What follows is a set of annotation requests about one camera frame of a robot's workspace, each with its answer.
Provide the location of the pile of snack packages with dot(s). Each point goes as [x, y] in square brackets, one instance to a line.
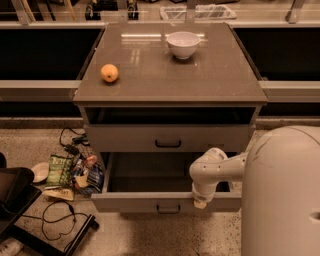
[87, 175]

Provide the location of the orange fruit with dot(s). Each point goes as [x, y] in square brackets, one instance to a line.
[109, 73]

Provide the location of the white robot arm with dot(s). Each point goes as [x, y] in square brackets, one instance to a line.
[280, 204]

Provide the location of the white plate on floor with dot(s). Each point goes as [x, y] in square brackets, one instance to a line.
[40, 171]

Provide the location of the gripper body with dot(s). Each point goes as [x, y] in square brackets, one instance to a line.
[201, 196]

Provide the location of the white bowl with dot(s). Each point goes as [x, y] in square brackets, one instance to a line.
[183, 44]

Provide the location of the green chip bag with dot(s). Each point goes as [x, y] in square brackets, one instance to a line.
[59, 171]

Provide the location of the white shoe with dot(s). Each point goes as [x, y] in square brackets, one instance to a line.
[10, 247]

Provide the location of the white wire basket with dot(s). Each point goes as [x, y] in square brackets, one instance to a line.
[202, 12]

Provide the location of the grey top drawer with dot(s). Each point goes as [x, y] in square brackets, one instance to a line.
[169, 129]

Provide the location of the yellow snack bag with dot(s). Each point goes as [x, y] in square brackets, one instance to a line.
[63, 193]

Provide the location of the grey drawer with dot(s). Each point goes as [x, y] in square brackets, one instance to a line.
[157, 183]
[169, 129]

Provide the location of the grey drawer cabinet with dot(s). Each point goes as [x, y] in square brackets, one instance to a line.
[216, 75]

